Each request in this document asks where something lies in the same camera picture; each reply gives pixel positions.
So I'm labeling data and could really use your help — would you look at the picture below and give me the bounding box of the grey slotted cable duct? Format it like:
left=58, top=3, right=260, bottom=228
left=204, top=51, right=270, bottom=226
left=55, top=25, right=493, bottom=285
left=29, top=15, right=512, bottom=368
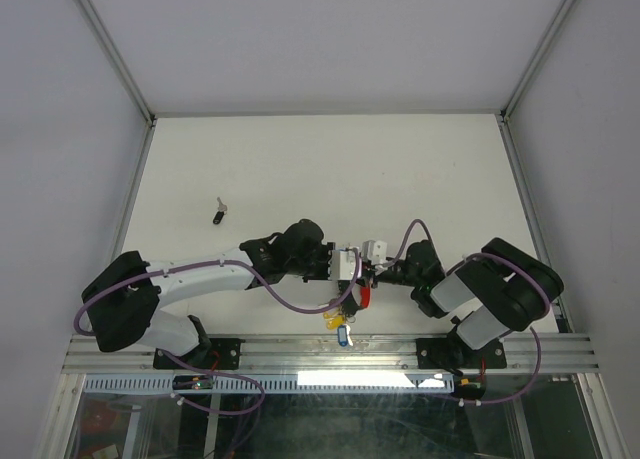
left=84, top=371, right=454, bottom=395

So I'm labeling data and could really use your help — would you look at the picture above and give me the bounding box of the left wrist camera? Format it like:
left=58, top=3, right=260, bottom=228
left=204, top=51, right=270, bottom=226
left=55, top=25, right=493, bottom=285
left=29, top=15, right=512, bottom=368
left=329, top=247, right=362, bottom=281

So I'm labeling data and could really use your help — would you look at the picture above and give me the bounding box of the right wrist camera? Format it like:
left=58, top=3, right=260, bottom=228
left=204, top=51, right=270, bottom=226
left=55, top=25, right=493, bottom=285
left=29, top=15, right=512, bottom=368
left=361, top=240, right=389, bottom=274

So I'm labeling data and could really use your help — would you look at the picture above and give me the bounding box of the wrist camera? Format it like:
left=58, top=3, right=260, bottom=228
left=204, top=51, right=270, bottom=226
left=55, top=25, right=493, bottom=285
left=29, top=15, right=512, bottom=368
left=329, top=247, right=362, bottom=281
left=361, top=240, right=389, bottom=274

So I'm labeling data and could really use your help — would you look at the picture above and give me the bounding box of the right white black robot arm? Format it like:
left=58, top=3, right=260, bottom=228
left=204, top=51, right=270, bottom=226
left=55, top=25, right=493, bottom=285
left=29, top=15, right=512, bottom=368
left=364, top=237, right=564, bottom=366

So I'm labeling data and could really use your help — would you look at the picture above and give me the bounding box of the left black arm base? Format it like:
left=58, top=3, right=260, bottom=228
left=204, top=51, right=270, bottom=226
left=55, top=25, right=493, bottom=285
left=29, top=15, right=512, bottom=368
left=179, top=336, right=244, bottom=371

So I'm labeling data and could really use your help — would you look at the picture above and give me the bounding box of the aluminium mounting rail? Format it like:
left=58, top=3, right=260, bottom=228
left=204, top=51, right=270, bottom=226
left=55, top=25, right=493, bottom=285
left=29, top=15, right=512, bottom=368
left=62, top=333, right=600, bottom=375

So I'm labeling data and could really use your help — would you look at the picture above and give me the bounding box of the metal key holder red handle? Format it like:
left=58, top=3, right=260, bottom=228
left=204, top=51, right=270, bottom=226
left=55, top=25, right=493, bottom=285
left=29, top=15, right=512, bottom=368
left=319, top=283, right=375, bottom=350

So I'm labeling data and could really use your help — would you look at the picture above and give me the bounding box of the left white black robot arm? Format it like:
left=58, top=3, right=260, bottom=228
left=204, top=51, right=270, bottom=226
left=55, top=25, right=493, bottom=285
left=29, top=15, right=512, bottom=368
left=81, top=219, right=332, bottom=368

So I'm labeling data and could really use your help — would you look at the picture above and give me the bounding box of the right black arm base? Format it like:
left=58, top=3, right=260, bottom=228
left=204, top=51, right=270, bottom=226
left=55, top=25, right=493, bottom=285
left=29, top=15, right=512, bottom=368
left=415, top=336, right=507, bottom=375

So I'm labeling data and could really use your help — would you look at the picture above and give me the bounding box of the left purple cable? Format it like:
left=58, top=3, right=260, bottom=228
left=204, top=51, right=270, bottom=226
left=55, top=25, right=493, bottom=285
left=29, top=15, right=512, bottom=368
left=74, top=248, right=364, bottom=420

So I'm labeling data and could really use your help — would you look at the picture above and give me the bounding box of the black tagged key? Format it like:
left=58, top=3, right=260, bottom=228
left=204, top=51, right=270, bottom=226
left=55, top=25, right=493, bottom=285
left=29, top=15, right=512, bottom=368
left=212, top=197, right=228, bottom=225

